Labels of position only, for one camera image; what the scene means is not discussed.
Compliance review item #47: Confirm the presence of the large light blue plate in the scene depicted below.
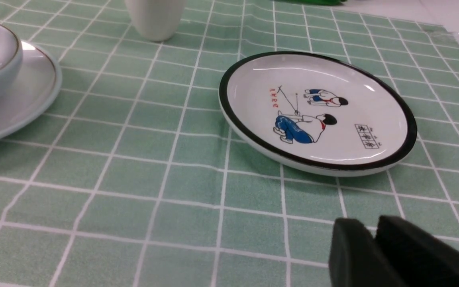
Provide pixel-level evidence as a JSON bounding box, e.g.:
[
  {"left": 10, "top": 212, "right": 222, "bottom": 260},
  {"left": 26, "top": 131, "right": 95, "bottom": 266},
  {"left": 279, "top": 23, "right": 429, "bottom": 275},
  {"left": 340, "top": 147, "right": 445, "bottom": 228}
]
[{"left": 0, "top": 41, "right": 63, "bottom": 139}]

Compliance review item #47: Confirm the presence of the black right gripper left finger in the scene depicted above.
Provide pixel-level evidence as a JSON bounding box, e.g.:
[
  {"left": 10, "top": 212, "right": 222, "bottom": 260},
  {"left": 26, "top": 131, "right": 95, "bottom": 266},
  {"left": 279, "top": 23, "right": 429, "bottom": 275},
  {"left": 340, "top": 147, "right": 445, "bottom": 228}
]
[{"left": 328, "top": 218, "right": 406, "bottom": 287}]

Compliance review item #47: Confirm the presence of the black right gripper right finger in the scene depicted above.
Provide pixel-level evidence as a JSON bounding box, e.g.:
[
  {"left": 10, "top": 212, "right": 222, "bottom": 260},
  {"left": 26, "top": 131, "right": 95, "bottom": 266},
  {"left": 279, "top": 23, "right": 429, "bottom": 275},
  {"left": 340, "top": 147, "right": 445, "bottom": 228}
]
[{"left": 375, "top": 215, "right": 459, "bottom": 287}]

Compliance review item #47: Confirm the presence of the white black-rimmed cup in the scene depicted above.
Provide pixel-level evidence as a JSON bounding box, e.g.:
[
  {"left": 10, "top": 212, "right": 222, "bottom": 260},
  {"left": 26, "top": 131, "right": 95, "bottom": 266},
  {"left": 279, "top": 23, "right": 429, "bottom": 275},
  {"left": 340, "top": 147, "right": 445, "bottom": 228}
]
[{"left": 124, "top": 0, "right": 186, "bottom": 42}]

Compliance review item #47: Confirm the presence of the cartoon plate black rim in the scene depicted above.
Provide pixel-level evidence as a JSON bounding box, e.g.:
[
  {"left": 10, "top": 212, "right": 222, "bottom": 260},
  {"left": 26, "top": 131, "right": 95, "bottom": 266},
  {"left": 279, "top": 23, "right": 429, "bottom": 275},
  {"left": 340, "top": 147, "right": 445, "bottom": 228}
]
[{"left": 218, "top": 51, "right": 418, "bottom": 177}]

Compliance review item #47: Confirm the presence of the green checkered tablecloth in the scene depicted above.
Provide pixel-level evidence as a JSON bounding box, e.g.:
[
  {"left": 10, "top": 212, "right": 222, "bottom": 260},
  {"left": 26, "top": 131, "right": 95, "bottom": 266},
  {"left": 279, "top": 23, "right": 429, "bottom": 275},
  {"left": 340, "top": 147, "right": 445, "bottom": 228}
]
[{"left": 0, "top": 0, "right": 459, "bottom": 287}]

